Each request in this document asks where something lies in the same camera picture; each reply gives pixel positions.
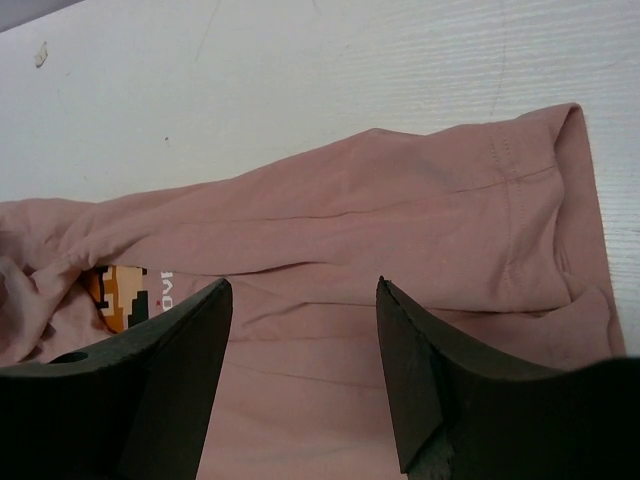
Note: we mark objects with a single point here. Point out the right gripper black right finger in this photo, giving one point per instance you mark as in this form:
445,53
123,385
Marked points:
462,409

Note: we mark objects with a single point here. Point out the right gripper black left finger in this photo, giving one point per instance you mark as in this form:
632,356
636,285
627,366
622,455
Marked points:
134,406

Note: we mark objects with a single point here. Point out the dusty pink t shirt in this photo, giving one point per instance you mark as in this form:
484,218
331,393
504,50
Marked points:
494,227

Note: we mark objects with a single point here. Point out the small beige tape scrap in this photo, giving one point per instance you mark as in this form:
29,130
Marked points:
41,55

